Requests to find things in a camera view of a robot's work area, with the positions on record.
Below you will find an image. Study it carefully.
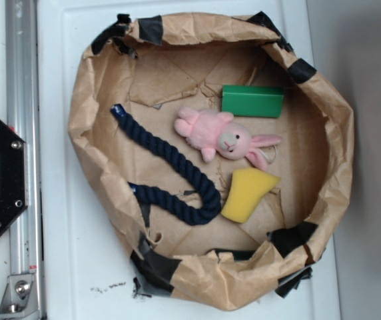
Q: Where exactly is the yellow sponge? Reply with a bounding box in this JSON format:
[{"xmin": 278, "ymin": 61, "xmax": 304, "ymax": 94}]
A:
[{"xmin": 221, "ymin": 168, "xmax": 281, "ymax": 223}]

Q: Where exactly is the green rectangular sponge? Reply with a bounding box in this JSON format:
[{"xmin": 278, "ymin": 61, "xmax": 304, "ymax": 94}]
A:
[{"xmin": 221, "ymin": 85, "xmax": 284, "ymax": 118}]

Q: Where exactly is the brown paper bin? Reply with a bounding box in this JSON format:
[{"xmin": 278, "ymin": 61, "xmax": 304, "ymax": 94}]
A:
[{"xmin": 68, "ymin": 12, "xmax": 354, "ymax": 311}]

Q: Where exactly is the pink plush bunny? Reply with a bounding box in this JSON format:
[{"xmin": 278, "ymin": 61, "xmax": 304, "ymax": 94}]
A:
[{"xmin": 174, "ymin": 107, "xmax": 282, "ymax": 171}]

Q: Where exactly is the white plastic tray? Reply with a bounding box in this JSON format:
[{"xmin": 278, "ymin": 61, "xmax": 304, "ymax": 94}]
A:
[{"xmin": 37, "ymin": 1, "xmax": 340, "ymax": 319}]

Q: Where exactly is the dark blue twisted rope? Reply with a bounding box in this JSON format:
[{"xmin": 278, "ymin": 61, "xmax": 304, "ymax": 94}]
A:
[{"xmin": 110, "ymin": 103, "xmax": 222, "ymax": 227}]

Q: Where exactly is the aluminium frame rail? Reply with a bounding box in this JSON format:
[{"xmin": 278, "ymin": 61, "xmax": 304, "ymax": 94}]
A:
[{"xmin": 5, "ymin": 1, "xmax": 47, "ymax": 319}]

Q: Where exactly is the metal corner bracket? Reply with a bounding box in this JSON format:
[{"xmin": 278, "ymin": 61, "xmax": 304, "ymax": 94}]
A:
[{"xmin": 0, "ymin": 273, "xmax": 40, "ymax": 320}]

